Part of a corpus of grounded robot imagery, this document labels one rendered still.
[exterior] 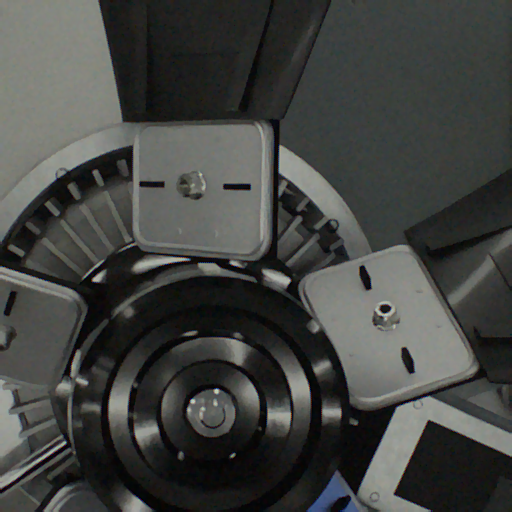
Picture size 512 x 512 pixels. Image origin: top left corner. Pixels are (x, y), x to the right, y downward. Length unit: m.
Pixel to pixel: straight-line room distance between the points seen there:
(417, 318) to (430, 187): 1.00
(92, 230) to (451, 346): 0.21
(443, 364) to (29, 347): 0.19
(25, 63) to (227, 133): 0.26
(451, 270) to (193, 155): 0.14
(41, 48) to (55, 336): 0.27
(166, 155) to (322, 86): 0.84
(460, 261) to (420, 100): 0.89
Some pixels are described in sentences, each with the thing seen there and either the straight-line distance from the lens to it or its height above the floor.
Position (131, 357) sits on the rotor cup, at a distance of 0.50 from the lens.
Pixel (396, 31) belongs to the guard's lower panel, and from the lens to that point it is 1.39.
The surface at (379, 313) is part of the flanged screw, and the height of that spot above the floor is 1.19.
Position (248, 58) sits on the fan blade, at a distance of 0.53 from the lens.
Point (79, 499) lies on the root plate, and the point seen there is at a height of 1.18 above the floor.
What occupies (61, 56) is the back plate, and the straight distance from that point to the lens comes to 0.77.
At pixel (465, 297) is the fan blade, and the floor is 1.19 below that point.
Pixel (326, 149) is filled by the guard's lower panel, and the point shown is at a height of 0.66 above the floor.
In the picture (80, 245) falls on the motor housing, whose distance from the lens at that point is 0.64.
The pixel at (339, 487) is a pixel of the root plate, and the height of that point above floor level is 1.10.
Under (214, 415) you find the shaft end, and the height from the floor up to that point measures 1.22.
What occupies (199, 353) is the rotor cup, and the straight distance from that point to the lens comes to 0.50.
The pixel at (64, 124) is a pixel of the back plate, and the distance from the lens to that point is 0.77.
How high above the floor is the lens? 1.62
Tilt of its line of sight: 46 degrees down
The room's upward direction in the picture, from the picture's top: 11 degrees counter-clockwise
